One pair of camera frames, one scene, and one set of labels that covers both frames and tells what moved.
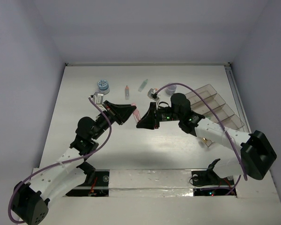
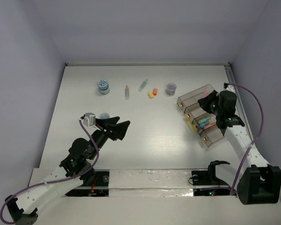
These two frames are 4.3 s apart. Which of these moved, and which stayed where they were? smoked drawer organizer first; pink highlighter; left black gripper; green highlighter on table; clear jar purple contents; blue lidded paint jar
Moved: left black gripper; pink highlighter
Stayed: clear jar purple contents; green highlighter on table; smoked drawer organizer first; blue lidded paint jar
